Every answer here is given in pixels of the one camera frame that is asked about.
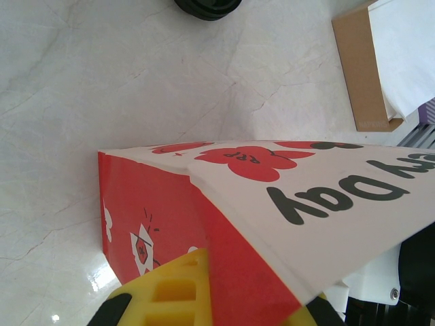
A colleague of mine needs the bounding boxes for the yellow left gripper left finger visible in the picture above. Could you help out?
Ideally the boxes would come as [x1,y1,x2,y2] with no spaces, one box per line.
[86,247,212,326]

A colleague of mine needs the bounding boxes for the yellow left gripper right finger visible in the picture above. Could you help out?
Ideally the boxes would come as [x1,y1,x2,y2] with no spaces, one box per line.
[288,293,346,326]

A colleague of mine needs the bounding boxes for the red white paper bag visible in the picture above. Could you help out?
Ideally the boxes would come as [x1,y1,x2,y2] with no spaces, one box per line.
[97,139,435,326]

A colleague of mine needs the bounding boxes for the white paper napkin stack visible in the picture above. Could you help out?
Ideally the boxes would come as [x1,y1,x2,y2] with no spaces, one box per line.
[366,0,435,124]

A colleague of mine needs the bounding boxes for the clipboard with white paper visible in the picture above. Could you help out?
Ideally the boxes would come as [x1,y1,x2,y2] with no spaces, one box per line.
[331,0,405,133]

